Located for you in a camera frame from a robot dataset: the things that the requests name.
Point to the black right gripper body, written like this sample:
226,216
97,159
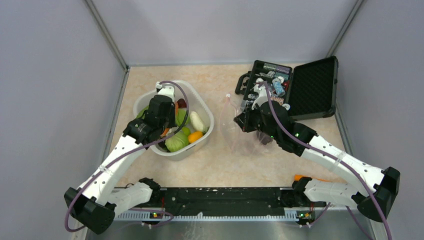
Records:
253,121

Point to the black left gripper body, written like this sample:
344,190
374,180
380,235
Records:
169,122

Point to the clear zip top bag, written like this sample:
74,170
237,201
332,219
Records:
239,143

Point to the white plastic basket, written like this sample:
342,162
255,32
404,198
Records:
196,103

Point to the dark purple round fruit toy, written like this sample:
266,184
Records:
263,138

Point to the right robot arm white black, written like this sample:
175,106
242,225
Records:
370,189

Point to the orange object behind right arm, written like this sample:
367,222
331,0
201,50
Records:
298,177

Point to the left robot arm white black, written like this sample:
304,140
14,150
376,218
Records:
94,203

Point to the orange carrot toy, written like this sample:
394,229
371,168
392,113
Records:
168,130

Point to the green leafy vegetable toy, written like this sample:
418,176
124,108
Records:
141,114

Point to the small green lime toy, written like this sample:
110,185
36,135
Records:
186,131

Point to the green cabbage toy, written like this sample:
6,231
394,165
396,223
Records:
177,142

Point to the white radish toy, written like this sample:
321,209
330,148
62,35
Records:
197,123

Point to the small orange fruit toy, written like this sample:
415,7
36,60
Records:
193,137

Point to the black poker chip case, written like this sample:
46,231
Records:
310,88

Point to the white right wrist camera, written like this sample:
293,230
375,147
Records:
262,89

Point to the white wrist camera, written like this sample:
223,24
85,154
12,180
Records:
165,89
262,89

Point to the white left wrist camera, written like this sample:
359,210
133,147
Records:
165,89

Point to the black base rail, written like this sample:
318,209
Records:
228,201

